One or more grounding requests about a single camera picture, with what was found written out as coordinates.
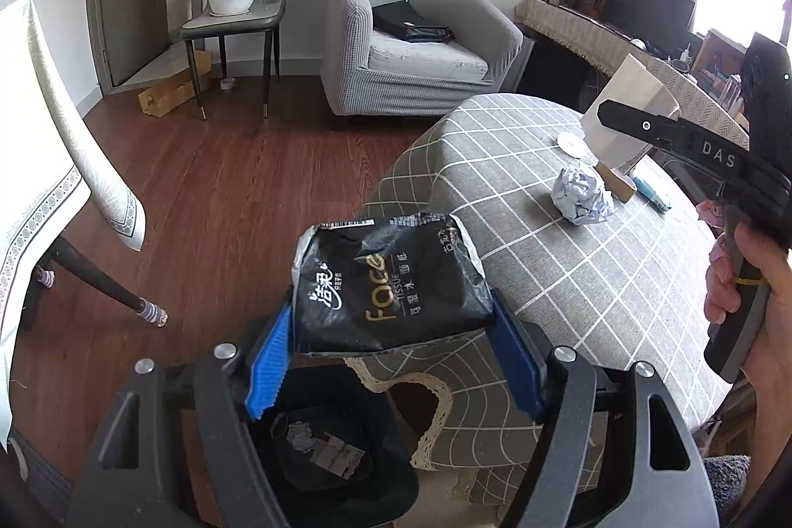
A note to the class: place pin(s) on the white plastic lid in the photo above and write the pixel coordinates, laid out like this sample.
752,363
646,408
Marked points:
572,143

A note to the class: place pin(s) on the black monitor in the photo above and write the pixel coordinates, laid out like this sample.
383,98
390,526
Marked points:
649,11

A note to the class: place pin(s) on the brown cardboard piece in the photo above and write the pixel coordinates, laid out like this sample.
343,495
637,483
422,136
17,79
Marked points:
615,185

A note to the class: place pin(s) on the black bag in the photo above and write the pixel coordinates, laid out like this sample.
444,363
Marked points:
408,24

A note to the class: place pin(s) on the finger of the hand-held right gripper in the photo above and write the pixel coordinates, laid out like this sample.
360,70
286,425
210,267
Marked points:
643,123

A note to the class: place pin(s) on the white paper bag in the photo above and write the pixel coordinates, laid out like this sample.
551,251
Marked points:
631,92

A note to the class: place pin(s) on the blue white wrapper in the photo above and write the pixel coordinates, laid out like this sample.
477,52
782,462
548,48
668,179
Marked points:
653,194

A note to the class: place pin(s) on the grey dining chair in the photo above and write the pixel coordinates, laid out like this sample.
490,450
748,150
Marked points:
247,24

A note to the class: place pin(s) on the grey armchair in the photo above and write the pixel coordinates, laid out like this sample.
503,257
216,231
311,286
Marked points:
396,76

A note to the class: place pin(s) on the pale patterned tablecloth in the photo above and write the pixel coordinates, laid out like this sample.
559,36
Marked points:
37,144

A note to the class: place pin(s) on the crumpled paper ball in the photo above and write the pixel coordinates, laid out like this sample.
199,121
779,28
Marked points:
581,194
300,435

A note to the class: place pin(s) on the person's right forearm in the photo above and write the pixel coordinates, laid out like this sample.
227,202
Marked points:
770,429

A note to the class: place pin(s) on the person's grey trouser leg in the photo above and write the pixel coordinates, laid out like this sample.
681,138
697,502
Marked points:
727,484

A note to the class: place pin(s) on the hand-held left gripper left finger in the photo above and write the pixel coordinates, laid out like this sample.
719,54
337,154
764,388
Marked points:
266,367

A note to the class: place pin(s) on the white folded card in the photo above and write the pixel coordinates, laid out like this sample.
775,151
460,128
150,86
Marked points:
337,452

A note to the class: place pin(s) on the dark trash bin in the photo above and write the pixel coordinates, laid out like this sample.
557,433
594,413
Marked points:
371,478

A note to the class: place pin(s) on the person's right hand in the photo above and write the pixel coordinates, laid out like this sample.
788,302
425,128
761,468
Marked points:
776,305

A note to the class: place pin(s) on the brown cardboard box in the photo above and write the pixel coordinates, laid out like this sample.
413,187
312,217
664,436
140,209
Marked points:
170,92

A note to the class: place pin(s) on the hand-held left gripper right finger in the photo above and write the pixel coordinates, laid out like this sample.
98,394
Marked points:
518,364

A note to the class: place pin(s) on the cream lace trim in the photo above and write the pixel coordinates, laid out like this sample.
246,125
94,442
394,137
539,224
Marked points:
433,410

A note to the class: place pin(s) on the beige fringed cloth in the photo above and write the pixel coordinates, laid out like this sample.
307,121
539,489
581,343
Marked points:
588,33

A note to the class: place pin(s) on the black tissue packet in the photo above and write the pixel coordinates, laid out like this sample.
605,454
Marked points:
383,287

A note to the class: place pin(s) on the dark wooden table leg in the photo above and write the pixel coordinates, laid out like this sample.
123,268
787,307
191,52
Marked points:
93,271

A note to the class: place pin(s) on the striped leg sock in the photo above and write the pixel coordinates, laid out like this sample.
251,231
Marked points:
153,314

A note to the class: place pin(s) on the grey checked tablecloth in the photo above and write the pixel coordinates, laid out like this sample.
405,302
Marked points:
526,268

